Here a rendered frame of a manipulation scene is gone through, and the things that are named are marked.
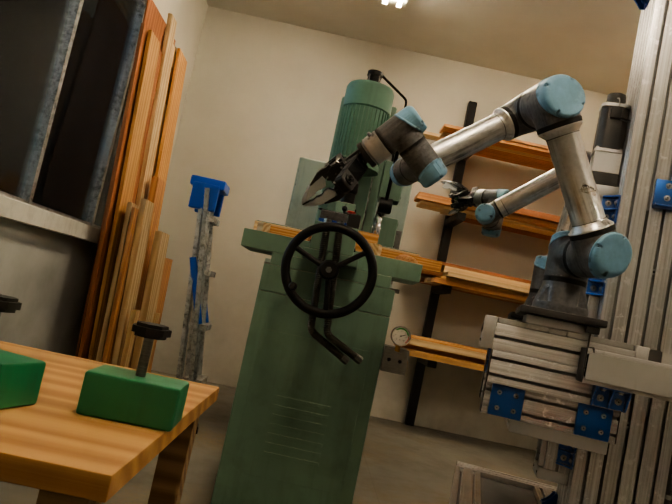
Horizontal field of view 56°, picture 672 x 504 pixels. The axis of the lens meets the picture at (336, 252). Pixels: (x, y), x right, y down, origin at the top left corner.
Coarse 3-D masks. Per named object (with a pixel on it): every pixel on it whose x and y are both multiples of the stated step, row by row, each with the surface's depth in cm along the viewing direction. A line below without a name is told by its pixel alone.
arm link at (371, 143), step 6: (372, 132) 156; (366, 138) 155; (372, 138) 154; (378, 138) 153; (366, 144) 154; (372, 144) 153; (378, 144) 153; (366, 150) 154; (372, 150) 154; (378, 150) 153; (384, 150) 154; (372, 156) 154; (378, 156) 154; (384, 156) 155; (378, 162) 156
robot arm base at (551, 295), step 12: (552, 276) 175; (540, 288) 178; (552, 288) 174; (564, 288) 172; (576, 288) 173; (540, 300) 175; (552, 300) 172; (564, 300) 171; (576, 300) 171; (564, 312) 170; (576, 312) 170
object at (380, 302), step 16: (272, 272) 206; (304, 272) 206; (272, 288) 206; (304, 288) 206; (336, 288) 205; (352, 288) 205; (384, 288) 205; (336, 304) 205; (368, 304) 205; (384, 304) 205
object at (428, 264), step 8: (272, 232) 223; (280, 232) 223; (288, 232) 223; (296, 232) 223; (384, 256) 222; (392, 256) 222; (416, 256) 222; (424, 264) 221; (432, 264) 221; (440, 264) 221
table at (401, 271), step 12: (252, 240) 207; (264, 240) 207; (276, 240) 207; (288, 240) 207; (264, 252) 219; (276, 252) 207; (312, 252) 197; (348, 264) 197; (360, 264) 206; (384, 264) 206; (396, 264) 206; (408, 264) 206; (420, 264) 206; (396, 276) 206; (408, 276) 206; (420, 276) 206
